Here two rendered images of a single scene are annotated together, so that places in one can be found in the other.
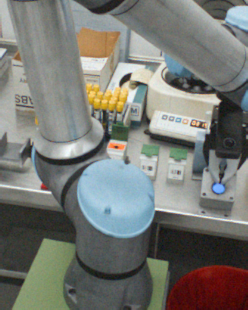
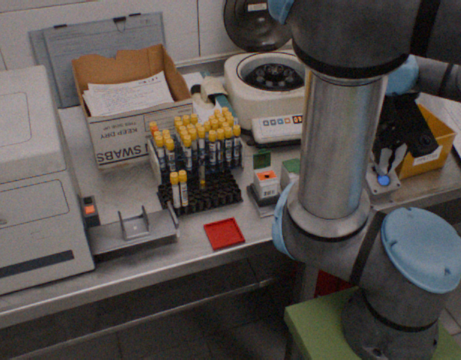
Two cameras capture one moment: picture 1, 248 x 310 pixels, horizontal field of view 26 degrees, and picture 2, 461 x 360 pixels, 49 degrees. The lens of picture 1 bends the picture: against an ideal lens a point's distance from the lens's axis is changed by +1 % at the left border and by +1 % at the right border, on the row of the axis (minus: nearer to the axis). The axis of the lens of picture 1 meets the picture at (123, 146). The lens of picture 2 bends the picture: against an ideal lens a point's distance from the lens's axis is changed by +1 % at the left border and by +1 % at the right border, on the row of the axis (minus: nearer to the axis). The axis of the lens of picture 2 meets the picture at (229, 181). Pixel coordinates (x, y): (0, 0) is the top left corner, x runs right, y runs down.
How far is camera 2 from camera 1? 0.59 m
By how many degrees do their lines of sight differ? 24
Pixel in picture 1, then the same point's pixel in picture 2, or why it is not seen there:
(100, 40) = (142, 58)
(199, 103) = (298, 99)
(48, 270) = (323, 340)
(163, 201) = not seen: hidden behind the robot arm
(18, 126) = (122, 188)
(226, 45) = not seen: outside the picture
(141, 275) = not seen: hidden behind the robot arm
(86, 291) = (404, 348)
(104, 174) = (408, 232)
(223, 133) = (414, 133)
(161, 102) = (258, 109)
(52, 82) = (361, 160)
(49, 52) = (370, 131)
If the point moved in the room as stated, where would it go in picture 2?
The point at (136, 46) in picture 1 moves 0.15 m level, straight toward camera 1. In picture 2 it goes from (173, 52) to (195, 76)
